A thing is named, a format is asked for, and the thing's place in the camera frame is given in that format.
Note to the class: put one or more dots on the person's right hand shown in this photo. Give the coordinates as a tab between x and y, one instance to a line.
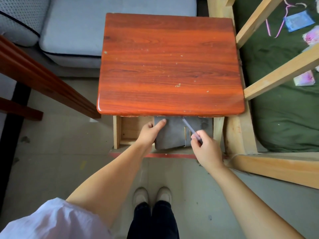
208	151

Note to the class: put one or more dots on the person's left hand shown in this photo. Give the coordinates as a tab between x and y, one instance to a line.
147	135

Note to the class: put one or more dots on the person's right forearm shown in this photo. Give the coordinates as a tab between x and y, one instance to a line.
249	206

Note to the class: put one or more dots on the person's beige shoe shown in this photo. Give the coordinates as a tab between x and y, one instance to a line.
140	196
164	194

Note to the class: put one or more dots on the person's black trousers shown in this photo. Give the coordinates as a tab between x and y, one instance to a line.
153	221

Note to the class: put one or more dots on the red wooden bedside cabinet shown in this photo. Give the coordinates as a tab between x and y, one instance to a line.
169	64

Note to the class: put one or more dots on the grey sofa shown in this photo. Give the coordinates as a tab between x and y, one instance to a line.
74	64

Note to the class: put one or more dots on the pink floral tissue packet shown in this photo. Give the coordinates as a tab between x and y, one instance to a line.
304	78
312	36

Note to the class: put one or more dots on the brown wooden table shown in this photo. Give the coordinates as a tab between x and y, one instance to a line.
37	74

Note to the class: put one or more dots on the blue packet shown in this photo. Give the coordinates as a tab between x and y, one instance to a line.
299	21

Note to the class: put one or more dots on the grey felt pouch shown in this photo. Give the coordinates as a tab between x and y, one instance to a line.
174	134

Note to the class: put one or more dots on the light wooden bed frame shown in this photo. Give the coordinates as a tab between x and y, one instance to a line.
274	77

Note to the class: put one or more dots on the dotted grey sofa armrest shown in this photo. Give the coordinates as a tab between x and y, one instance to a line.
17	17

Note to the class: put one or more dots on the person's left beige shoe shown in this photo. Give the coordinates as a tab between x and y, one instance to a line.
140	196

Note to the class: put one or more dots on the person's right beige shoe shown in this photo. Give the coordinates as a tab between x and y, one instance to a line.
164	194

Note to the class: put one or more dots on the grey sofa seat cushion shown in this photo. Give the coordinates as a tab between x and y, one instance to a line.
99	24

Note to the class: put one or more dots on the person's left forearm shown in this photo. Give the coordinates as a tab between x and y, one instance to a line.
112	176

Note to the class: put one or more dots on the person's white sleeve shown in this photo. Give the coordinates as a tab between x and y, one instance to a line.
54	221

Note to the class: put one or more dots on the person's left thumb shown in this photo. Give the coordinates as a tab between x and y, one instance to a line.
159	124

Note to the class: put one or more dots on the green mattress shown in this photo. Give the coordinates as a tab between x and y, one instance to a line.
281	116

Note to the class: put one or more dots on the black furniture leg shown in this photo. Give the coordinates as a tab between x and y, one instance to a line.
12	136

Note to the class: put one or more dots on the person's right thumb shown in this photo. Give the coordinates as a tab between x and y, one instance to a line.
202	134

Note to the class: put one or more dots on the light wooden drawer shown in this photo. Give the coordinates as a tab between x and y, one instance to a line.
127	133

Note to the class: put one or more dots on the translucent purple pen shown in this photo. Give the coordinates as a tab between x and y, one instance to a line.
190	127

